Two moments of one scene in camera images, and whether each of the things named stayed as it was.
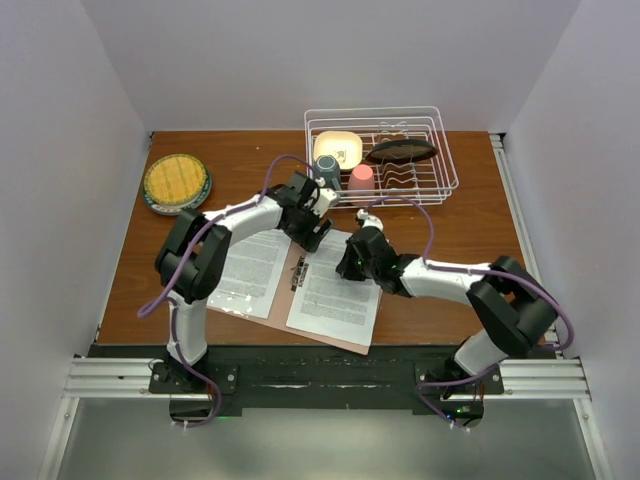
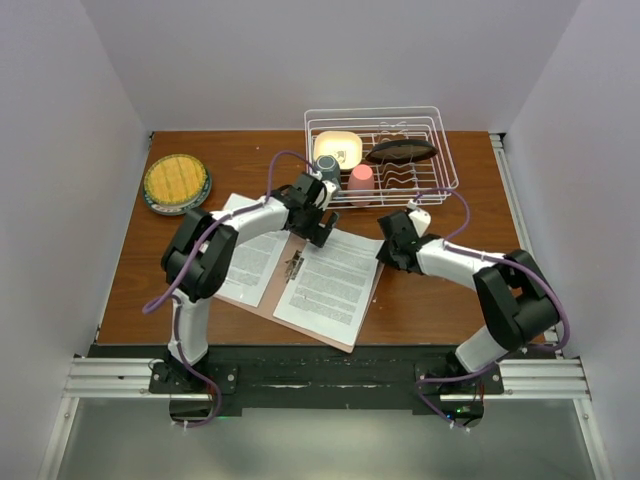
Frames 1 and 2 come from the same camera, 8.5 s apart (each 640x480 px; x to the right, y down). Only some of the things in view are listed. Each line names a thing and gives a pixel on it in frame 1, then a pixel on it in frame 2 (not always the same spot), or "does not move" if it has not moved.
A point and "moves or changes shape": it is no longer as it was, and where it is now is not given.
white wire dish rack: x=381 y=156 does not move
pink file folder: x=282 y=308 to x=274 y=288
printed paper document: x=329 y=305 moves or changes shape
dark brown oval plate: x=401 y=151 does not move
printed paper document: x=250 y=273 does not move
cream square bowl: x=346 y=146 does not move
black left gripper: x=310 y=240 does not move
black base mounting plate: x=239 y=378 does not move
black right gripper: x=345 y=268 to x=383 y=255
